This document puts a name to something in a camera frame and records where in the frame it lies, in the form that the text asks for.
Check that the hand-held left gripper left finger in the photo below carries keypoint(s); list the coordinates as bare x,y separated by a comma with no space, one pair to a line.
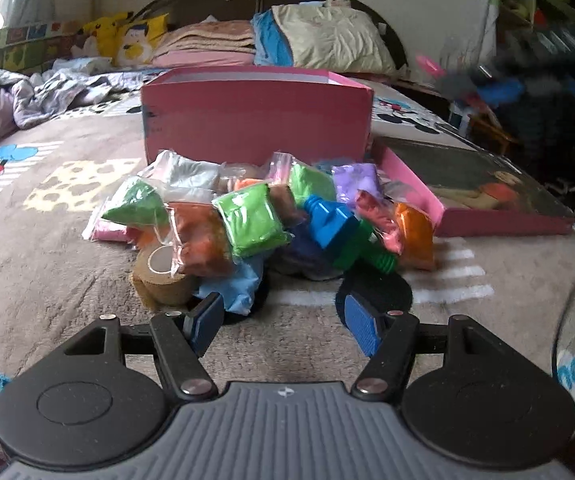
207,322

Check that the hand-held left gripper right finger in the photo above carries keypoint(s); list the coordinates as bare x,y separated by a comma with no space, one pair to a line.
362,325

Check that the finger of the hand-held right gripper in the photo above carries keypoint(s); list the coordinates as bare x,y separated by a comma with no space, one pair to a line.
502,94

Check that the pile of colourful clay bags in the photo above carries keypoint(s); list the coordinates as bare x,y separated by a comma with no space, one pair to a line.
252,215

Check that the pink cardboard box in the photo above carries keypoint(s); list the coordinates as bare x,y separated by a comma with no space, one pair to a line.
257,120

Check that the wooden stool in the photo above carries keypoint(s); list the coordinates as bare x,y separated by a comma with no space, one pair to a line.
482,127

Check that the brown tape roll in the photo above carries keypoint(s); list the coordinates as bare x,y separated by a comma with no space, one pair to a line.
162,275

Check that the green toy bolt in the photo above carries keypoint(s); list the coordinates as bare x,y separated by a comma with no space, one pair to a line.
375,252

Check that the blue toy bolt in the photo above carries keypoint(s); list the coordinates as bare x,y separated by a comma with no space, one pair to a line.
330,225

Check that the pink box lid with picture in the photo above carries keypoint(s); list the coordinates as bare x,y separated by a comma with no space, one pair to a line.
492,200

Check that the cartoon printed bedsheet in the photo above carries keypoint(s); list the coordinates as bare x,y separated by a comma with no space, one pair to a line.
67,260

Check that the cream pillow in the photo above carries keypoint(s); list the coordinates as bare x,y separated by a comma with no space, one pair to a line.
332,40

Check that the blue pillow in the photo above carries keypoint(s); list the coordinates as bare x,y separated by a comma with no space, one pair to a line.
270,40

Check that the crumpled grey white clothes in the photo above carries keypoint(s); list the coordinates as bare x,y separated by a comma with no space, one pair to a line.
62,90

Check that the folded pink blanket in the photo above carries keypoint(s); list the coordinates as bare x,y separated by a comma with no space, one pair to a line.
202,42

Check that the yellow cartoon cushion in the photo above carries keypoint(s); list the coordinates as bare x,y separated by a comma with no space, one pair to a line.
140,42

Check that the dark wooden headboard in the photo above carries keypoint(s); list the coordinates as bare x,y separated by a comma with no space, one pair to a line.
207,2

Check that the yellow plush toy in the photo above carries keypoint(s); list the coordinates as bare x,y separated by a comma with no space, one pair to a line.
99,32

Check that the colourful wall padding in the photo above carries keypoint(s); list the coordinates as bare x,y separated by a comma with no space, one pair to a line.
22,45

